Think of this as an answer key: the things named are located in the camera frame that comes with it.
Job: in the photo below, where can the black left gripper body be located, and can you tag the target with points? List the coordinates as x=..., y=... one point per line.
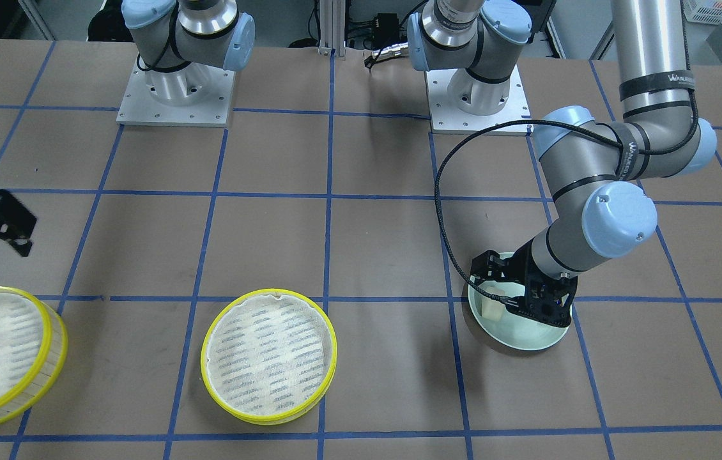
x=487, y=266

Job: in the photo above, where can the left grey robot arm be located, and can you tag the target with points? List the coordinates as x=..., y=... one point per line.
x=591, y=167

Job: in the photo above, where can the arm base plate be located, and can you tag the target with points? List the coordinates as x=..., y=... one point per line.
x=197, y=96
x=461, y=105

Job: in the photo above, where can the light green plate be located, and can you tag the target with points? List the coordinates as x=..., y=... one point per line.
x=512, y=330

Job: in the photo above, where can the white bun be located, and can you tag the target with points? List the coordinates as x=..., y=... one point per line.
x=490, y=309

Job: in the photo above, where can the yellow bamboo steamer basket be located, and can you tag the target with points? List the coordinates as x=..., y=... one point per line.
x=269, y=357

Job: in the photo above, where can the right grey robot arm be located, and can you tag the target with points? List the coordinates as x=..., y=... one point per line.
x=188, y=55

